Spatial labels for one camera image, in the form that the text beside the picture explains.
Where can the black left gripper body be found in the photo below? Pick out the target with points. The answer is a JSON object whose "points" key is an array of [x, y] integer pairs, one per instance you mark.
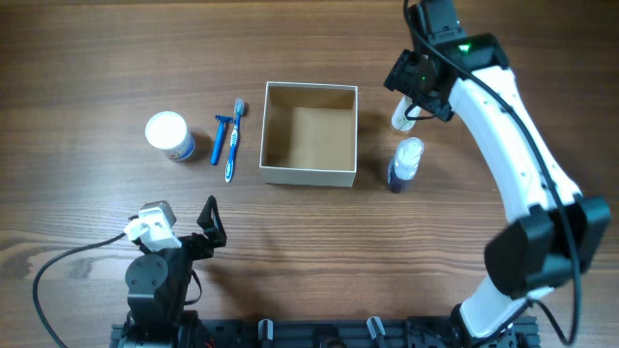
{"points": [[199, 245]]}

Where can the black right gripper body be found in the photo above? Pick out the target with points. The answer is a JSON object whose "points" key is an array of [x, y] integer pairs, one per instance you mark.
{"points": [[399, 71]]}

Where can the white floral cream tube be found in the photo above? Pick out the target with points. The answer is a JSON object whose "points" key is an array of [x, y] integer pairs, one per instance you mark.
{"points": [[403, 118]]}

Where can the dark blue sanitizer bottle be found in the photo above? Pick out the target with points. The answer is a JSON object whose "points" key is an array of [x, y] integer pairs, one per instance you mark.
{"points": [[404, 164]]}

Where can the white cotton swab container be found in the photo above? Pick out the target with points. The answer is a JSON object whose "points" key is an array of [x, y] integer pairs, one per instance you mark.
{"points": [[169, 132]]}

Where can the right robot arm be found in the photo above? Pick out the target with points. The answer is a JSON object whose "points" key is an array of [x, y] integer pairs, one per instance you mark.
{"points": [[553, 231]]}

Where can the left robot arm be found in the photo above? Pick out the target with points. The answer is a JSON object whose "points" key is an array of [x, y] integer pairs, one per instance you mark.
{"points": [[159, 279]]}

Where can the blue disposable razor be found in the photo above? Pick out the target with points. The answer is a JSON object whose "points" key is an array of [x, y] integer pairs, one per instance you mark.
{"points": [[224, 121]]}

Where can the blue white toothbrush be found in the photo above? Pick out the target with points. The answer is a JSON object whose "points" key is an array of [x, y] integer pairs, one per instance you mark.
{"points": [[239, 111]]}

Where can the beige open cardboard box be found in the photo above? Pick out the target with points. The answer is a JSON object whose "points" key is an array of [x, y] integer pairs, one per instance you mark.
{"points": [[309, 134]]}

